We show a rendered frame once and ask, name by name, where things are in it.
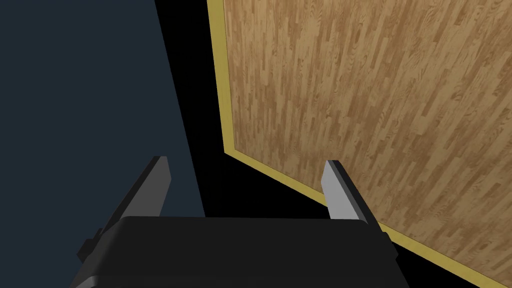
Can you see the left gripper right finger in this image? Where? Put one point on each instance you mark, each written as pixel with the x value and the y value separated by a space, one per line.
pixel 340 196

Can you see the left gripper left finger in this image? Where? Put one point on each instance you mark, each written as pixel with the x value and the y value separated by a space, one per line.
pixel 147 192

